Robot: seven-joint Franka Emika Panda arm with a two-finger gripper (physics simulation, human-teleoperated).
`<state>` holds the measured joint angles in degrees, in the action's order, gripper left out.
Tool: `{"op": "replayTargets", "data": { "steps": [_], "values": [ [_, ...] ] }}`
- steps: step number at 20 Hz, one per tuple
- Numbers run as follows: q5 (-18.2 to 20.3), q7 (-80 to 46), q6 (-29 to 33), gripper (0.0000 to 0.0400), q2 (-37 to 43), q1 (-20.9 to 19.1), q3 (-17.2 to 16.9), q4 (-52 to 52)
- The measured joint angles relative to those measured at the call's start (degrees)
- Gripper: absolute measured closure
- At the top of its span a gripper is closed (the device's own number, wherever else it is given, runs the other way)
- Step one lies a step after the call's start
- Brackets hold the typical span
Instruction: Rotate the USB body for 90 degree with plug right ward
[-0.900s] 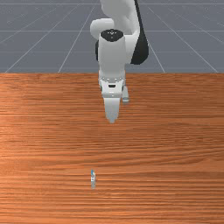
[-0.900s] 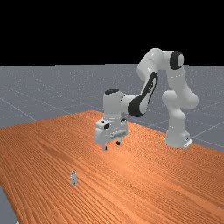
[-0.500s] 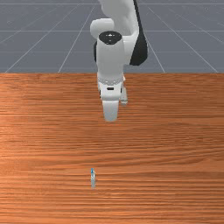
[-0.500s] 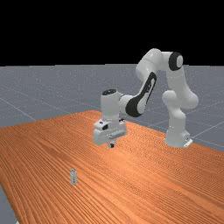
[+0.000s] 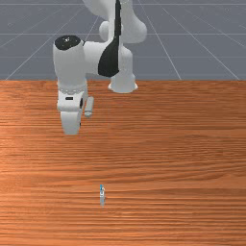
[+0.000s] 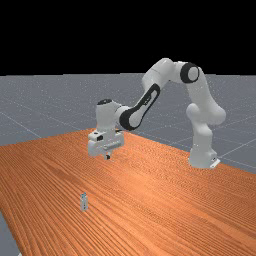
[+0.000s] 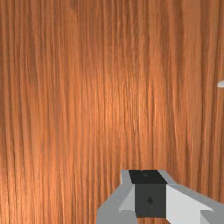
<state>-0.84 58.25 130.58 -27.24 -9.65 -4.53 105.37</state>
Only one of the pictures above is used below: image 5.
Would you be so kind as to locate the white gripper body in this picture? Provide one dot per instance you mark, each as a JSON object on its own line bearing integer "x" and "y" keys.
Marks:
{"x": 71, "y": 112}

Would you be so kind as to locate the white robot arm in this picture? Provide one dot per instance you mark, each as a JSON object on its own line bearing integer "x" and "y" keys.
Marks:
{"x": 77, "y": 61}

